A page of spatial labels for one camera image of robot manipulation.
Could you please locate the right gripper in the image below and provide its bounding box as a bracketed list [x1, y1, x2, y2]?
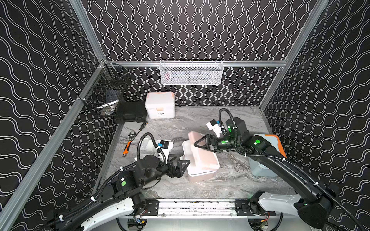
[193, 136, 241, 153]

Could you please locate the white tray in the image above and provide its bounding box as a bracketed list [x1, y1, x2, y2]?
[182, 140, 220, 177]

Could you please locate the pink first aid box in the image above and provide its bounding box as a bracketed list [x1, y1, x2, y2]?
[180, 131, 221, 182]

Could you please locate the light blue first aid box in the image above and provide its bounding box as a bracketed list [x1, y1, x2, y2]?
[248, 134, 287, 177]

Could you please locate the white first aid box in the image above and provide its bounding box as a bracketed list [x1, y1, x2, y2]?
[145, 91, 175, 119]

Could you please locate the white gauze packet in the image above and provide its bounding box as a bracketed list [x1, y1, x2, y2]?
[140, 137, 157, 155]

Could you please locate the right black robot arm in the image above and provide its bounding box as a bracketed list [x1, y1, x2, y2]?
[194, 108, 365, 231]

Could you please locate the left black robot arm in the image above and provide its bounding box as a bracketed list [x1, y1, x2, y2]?
[38, 132, 191, 231]

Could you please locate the black plastic tool case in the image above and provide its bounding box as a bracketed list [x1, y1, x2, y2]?
[114, 101, 147, 124]

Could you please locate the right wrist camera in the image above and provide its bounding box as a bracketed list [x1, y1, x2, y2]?
[206, 119, 228, 138]

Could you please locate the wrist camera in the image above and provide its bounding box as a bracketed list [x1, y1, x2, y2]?
[156, 140, 173, 158]
[206, 119, 228, 138]

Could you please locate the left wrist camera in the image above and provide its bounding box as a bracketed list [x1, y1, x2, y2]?
[156, 140, 173, 158]

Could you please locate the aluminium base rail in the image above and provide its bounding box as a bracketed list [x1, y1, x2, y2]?
[115, 198, 313, 218]

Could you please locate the white wire wall basket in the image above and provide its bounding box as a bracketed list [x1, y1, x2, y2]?
[159, 60, 224, 85]

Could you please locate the black wire wall basket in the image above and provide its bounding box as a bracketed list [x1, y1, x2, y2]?
[82, 63, 133, 118]

